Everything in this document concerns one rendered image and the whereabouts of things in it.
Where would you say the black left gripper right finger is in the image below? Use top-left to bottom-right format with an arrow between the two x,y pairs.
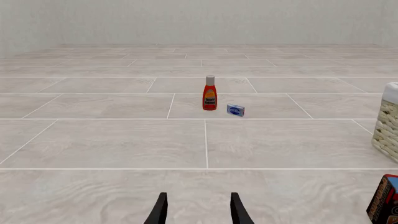
230,192 -> 255,224

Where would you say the woven basket white lining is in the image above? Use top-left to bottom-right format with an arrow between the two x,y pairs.
371,82 -> 398,164

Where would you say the red sauce bottle grey cap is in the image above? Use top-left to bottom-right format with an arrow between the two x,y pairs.
202,75 -> 218,111

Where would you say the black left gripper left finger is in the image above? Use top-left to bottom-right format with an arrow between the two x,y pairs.
143,192 -> 169,224

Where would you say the small blue white box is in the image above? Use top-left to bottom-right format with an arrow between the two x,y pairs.
226,103 -> 246,118

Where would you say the dark printed food box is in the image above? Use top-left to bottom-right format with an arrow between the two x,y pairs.
366,174 -> 398,224

